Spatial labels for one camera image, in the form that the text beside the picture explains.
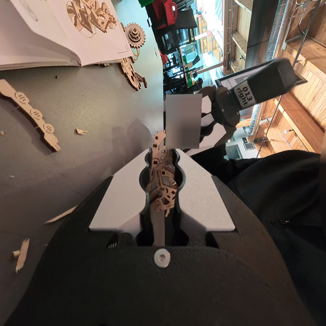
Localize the wavy wooden strip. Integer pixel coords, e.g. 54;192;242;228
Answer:
0;79;61;152

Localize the office chair with red bag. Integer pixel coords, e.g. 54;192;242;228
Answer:
145;0;198;55

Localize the person's black clothing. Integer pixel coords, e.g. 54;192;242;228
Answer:
188;146;326;326

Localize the flat wooden side panel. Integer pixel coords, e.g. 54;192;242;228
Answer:
120;57;148;91

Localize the wooden buggy model chassis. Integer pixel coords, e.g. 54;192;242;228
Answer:
145;130;180;217

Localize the stacked wooden gear wheel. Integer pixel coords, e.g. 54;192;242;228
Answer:
120;22;146;50

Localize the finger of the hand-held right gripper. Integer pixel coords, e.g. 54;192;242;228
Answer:
202;96;216;127
199;123;227;149

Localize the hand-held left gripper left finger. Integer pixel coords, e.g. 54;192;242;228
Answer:
89;148;153;240

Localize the silver ventilation duct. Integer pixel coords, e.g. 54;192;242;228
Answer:
244;0;291;135

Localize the white instruction booklet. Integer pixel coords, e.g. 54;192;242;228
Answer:
0;0;133;71

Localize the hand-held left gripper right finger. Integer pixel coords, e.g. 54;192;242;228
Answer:
172;148;235;238

